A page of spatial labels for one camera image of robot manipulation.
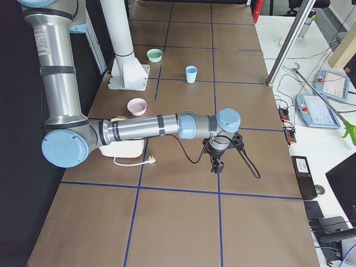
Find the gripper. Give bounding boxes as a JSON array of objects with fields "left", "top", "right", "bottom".
[{"left": 203, "top": 140, "right": 228, "bottom": 174}]

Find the light blue cup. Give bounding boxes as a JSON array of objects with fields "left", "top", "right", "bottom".
[{"left": 185, "top": 66, "right": 197, "bottom": 83}]

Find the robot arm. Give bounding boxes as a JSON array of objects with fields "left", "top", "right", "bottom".
[{"left": 21, "top": 1, "right": 244, "bottom": 173}]

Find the orange connector block near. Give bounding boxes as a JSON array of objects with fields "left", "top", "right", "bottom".
[{"left": 282, "top": 122, "right": 296, "bottom": 146}]

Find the orange connector block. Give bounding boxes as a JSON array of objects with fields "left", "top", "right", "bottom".
[
  {"left": 278, "top": 107, "right": 290, "bottom": 122},
  {"left": 282, "top": 122, "right": 296, "bottom": 146}
]

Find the orange connector block far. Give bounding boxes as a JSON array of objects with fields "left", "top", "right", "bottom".
[{"left": 278, "top": 107, "right": 290, "bottom": 122}]

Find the beige appliance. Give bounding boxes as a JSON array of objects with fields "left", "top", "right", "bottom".
[{"left": 98, "top": 115, "right": 145, "bottom": 159}]

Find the black labelled box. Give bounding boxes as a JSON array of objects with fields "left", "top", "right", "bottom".
[{"left": 291, "top": 156, "right": 317, "bottom": 200}]

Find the pink bowl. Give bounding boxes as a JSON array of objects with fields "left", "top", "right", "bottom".
[{"left": 127, "top": 98, "right": 147, "bottom": 116}]

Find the near teach pendant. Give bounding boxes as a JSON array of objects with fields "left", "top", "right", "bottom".
[{"left": 296, "top": 93, "right": 340, "bottom": 129}]

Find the teach pendant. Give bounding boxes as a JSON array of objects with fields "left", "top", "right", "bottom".
[
  {"left": 296, "top": 93, "right": 340, "bottom": 129},
  {"left": 315, "top": 70, "right": 350, "bottom": 102}
]

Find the black monitor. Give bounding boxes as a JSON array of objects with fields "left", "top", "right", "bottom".
[{"left": 326, "top": 156, "right": 355, "bottom": 227}]

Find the green bowl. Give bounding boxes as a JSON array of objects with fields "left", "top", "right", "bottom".
[{"left": 146, "top": 48, "right": 163, "bottom": 63}]

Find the green grabber tool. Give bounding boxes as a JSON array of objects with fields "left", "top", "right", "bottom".
[{"left": 291, "top": 67, "right": 356, "bottom": 146}]

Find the far teach pendant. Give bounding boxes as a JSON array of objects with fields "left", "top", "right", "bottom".
[{"left": 315, "top": 70, "right": 350, "bottom": 102}]

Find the wooden board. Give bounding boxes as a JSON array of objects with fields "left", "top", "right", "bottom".
[{"left": 328, "top": 22, "right": 356, "bottom": 68}]

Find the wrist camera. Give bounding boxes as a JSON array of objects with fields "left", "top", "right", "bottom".
[{"left": 229, "top": 132, "right": 244, "bottom": 151}]

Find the white power plug cable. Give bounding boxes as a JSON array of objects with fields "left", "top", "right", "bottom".
[{"left": 113, "top": 155, "right": 157, "bottom": 167}]

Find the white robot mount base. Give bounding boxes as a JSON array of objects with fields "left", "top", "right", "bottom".
[{"left": 100, "top": 0, "right": 150, "bottom": 91}]

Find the aluminium frame post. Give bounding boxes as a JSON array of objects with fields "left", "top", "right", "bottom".
[{"left": 266, "top": 0, "right": 315, "bottom": 86}]

